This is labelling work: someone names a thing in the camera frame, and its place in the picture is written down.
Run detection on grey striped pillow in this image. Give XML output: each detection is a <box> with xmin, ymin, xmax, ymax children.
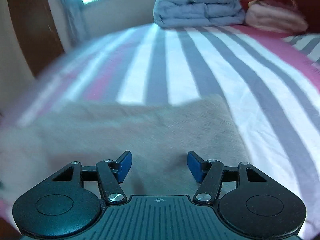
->
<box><xmin>284</xmin><ymin>34</ymin><xmax>320</xmax><ymax>67</ymax></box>

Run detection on folded blue duvet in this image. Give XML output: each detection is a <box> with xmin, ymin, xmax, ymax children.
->
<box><xmin>153</xmin><ymin>0</ymin><xmax>247</xmax><ymax>28</ymax></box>

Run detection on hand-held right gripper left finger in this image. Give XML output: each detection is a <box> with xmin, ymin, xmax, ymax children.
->
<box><xmin>51</xmin><ymin>151</ymin><xmax>132</xmax><ymax>204</ymax></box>

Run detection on striped pink bed sheet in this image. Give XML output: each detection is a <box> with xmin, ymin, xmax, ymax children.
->
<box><xmin>0</xmin><ymin>22</ymin><xmax>320</xmax><ymax>238</ymax></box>

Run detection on blue-grey curtain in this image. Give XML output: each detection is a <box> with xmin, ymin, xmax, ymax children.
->
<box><xmin>56</xmin><ymin>0</ymin><xmax>88</xmax><ymax>46</ymax></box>

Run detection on folded pink blanket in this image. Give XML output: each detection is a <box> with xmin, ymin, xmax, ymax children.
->
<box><xmin>245</xmin><ymin>1</ymin><xmax>309</xmax><ymax>33</ymax></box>

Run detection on brown wooden door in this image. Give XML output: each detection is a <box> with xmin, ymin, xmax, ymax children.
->
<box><xmin>6</xmin><ymin>0</ymin><xmax>66</xmax><ymax>77</ymax></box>

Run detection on beige towel blanket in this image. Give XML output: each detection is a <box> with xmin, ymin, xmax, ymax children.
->
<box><xmin>0</xmin><ymin>94</ymin><xmax>252</xmax><ymax>200</ymax></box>

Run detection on red and white headboard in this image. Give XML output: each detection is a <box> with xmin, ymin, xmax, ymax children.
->
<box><xmin>266</xmin><ymin>0</ymin><xmax>320</xmax><ymax>34</ymax></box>

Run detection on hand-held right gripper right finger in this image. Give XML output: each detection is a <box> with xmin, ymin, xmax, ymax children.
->
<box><xmin>187</xmin><ymin>151</ymin><xmax>269</xmax><ymax>204</ymax></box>

